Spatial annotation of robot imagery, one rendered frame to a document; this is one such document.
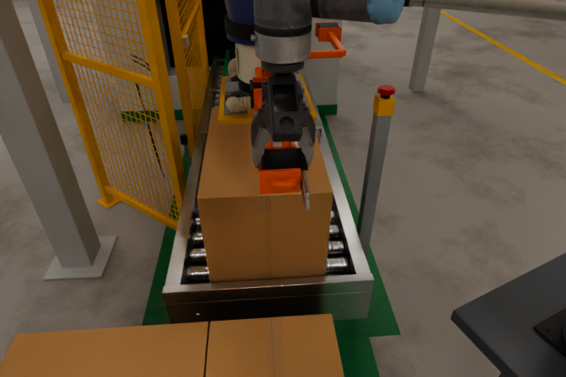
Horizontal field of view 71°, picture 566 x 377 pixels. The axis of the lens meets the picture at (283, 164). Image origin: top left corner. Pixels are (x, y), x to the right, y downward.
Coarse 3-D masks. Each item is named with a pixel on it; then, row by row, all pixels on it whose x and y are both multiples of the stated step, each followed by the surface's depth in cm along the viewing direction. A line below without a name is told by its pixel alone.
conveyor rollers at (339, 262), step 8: (216, 96) 270; (216, 104) 263; (200, 232) 160; (336, 232) 162; (200, 240) 159; (192, 248) 153; (200, 248) 153; (328, 248) 154; (336, 248) 154; (192, 256) 151; (200, 256) 151; (328, 264) 147; (336, 264) 147; (344, 264) 147; (192, 272) 144; (200, 272) 144
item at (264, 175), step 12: (264, 156) 74; (276, 156) 73; (288, 156) 73; (264, 168) 70; (276, 168) 70; (288, 168) 70; (300, 168) 70; (264, 180) 70; (300, 180) 71; (264, 192) 72; (276, 192) 72; (288, 192) 72
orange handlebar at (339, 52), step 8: (328, 32) 146; (336, 40) 137; (336, 48) 134; (312, 56) 128; (320, 56) 128; (328, 56) 128; (336, 56) 129; (256, 72) 113; (272, 144) 81; (288, 144) 80; (272, 184) 70; (280, 184) 69; (288, 184) 69; (296, 184) 70
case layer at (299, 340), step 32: (256, 320) 128; (288, 320) 128; (320, 320) 128; (32, 352) 119; (64, 352) 119; (96, 352) 119; (128, 352) 119; (160, 352) 119; (192, 352) 119; (224, 352) 119; (256, 352) 119; (288, 352) 119; (320, 352) 119
